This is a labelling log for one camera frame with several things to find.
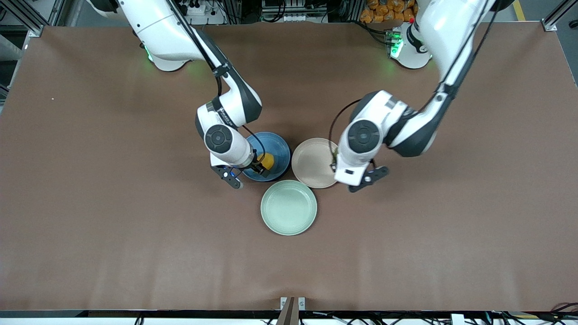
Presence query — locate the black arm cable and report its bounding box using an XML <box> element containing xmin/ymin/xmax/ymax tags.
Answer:
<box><xmin>165</xmin><ymin>0</ymin><xmax>267</xmax><ymax>158</ymax></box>
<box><xmin>329</xmin><ymin>0</ymin><xmax>502</xmax><ymax>161</ymax></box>

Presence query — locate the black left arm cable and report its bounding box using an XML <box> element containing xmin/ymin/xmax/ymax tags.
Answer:
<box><xmin>329</xmin><ymin>0</ymin><xmax>502</xmax><ymax>161</ymax></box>

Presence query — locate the white power strip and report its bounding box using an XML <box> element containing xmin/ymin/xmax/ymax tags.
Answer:
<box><xmin>178</xmin><ymin>0</ymin><xmax>226</xmax><ymax>25</ymax></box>

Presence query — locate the pale green plate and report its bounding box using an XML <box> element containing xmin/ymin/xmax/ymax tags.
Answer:
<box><xmin>261</xmin><ymin>180</ymin><xmax>318</xmax><ymax>236</ymax></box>

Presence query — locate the blue plate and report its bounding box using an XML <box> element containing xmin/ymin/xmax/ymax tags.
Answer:
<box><xmin>238</xmin><ymin>131</ymin><xmax>291</xmax><ymax>182</ymax></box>

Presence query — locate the brown table cover sheet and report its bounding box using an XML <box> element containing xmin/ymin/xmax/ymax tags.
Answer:
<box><xmin>0</xmin><ymin>22</ymin><xmax>578</xmax><ymax>313</ymax></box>

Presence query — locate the grey metal camera bracket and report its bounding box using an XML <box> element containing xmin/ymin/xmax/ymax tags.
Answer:
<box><xmin>280</xmin><ymin>297</ymin><xmax>306</xmax><ymax>325</ymax></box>

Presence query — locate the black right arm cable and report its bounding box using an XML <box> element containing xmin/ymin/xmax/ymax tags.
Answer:
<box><xmin>165</xmin><ymin>0</ymin><xmax>267</xmax><ymax>158</ymax></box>

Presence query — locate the black base cable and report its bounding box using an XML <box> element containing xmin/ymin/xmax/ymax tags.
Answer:
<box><xmin>352</xmin><ymin>20</ymin><xmax>391</xmax><ymax>46</ymax></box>

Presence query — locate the bag of orange snacks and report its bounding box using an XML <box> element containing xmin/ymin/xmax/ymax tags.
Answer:
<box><xmin>360</xmin><ymin>0</ymin><xmax>418</xmax><ymax>23</ymax></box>

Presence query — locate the beige plate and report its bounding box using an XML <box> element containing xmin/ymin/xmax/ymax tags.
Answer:
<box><xmin>291</xmin><ymin>138</ymin><xmax>341</xmax><ymax>189</ymax></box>

